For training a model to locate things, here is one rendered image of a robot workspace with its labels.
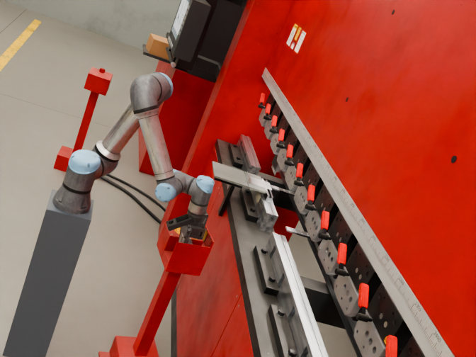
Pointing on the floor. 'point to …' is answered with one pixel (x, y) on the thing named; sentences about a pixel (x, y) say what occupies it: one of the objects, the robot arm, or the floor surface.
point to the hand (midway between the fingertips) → (179, 250)
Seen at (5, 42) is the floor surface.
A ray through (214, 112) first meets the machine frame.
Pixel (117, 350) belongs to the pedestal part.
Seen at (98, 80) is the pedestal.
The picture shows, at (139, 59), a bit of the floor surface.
